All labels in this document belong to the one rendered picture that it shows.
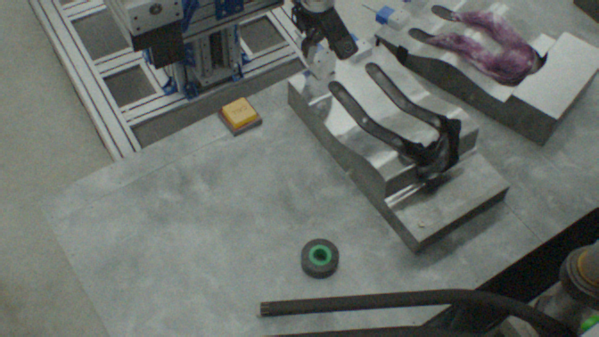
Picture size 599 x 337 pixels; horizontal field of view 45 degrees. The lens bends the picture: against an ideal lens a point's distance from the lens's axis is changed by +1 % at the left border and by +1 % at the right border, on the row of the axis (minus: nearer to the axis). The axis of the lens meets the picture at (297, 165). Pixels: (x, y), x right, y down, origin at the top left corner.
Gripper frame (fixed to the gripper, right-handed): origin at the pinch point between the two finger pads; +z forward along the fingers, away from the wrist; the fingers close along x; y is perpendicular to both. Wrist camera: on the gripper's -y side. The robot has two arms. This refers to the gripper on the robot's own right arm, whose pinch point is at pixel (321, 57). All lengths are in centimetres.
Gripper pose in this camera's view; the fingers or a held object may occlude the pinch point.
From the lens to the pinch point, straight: 168.4
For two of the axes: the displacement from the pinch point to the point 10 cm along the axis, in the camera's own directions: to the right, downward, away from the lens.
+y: -5.5, -7.6, 3.3
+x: -8.3, 5.1, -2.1
